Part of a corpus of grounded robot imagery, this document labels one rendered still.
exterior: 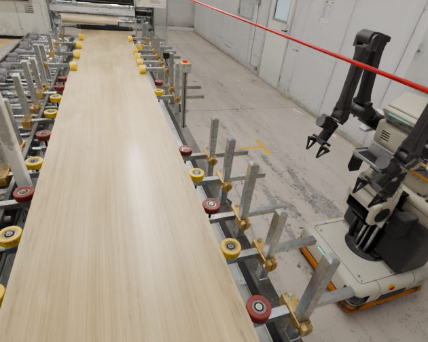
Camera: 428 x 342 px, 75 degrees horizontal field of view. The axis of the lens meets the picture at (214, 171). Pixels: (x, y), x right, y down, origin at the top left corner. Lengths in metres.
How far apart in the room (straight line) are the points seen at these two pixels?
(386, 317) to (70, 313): 1.97
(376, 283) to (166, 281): 1.47
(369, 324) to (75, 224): 1.89
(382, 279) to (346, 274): 0.22
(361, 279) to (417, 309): 0.58
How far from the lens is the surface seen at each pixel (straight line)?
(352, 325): 2.24
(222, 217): 1.34
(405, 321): 2.46
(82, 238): 1.18
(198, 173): 1.46
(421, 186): 2.03
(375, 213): 1.82
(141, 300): 0.99
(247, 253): 1.19
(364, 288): 2.07
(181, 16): 11.82
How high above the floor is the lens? 1.75
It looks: 35 degrees down
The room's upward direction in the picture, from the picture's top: 7 degrees clockwise
